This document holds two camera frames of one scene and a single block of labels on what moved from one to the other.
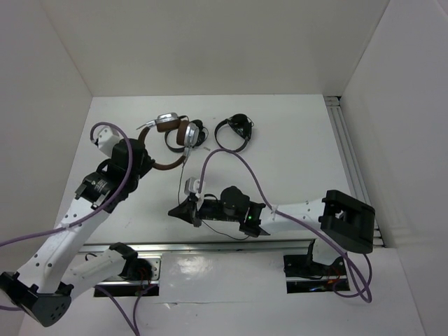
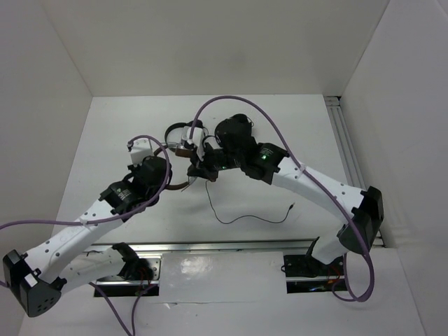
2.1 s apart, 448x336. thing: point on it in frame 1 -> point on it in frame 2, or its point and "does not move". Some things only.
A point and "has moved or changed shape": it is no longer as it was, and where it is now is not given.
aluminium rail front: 281,246 does not move
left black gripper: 146,164 -> 134,169
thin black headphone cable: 210,227 has moved or changed shape
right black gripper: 187,211 -> 204,172
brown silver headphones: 187,136 -> 181,150
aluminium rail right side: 338,114 does not move
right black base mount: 302,266 does not move
